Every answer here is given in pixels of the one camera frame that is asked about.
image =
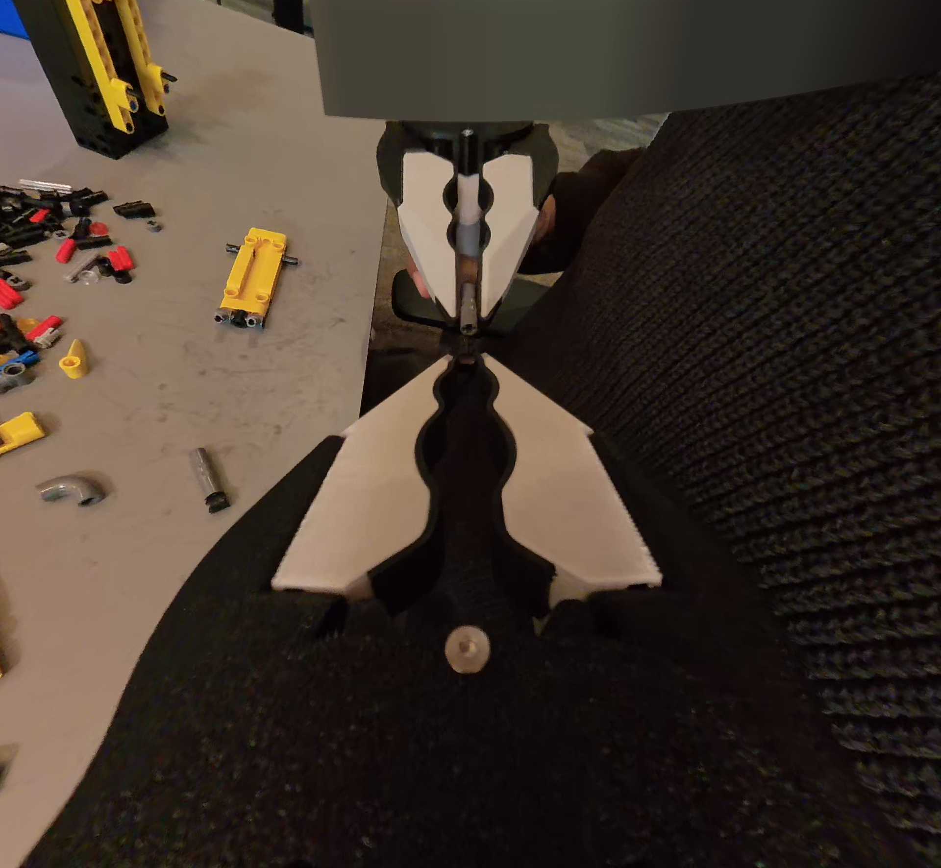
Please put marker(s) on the pile of black red pins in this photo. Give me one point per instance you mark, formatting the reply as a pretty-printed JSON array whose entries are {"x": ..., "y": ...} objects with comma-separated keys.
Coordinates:
[{"x": 29, "y": 210}]

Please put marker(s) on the grey elbow pipe piece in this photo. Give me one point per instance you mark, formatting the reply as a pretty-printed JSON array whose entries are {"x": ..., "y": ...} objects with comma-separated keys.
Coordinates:
[{"x": 73, "y": 488}]

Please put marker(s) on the blue plastic bin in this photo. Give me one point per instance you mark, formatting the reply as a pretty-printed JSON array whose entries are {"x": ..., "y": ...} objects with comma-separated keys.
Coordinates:
[{"x": 9, "y": 8}]

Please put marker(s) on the black yellow brick assembly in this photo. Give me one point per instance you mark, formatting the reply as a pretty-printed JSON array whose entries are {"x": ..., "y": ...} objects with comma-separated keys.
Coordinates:
[{"x": 44, "y": 60}]

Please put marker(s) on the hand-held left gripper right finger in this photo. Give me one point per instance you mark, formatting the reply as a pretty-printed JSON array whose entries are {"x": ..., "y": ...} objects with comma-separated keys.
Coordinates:
[{"x": 581, "y": 515}]

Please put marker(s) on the yellow block with grey pins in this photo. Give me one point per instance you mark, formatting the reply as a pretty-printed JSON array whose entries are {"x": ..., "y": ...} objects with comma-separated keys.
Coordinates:
[{"x": 254, "y": 273}]

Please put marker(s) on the small yellow cone piece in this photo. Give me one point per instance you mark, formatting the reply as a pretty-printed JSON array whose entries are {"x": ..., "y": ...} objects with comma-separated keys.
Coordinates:
[{"x": 73, "y": 361}]

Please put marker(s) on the person's right hand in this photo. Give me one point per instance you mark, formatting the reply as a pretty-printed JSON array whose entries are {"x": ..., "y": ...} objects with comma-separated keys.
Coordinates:
[{"x": 546, "y": 221}]

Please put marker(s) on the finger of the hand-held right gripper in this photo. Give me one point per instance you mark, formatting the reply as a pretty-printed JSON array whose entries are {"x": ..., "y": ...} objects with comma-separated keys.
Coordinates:
[
  {"x": 423, "y": 221},
  {"x": 511, "y": 221}
]

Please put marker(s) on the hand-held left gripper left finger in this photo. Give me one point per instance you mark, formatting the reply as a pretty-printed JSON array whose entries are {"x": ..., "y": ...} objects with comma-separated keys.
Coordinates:
[{"x": 360, "y": 515}]

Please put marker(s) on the dark grey tube connector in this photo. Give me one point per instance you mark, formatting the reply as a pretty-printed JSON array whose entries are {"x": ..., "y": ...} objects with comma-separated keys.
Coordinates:
[
  {"x": 202, "y": 467},
  {"x": 467, "y": 313}
]

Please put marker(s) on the small black connector piece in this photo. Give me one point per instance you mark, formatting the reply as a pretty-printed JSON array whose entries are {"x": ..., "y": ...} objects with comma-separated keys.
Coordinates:
[{"x": 132, "y": 209}]

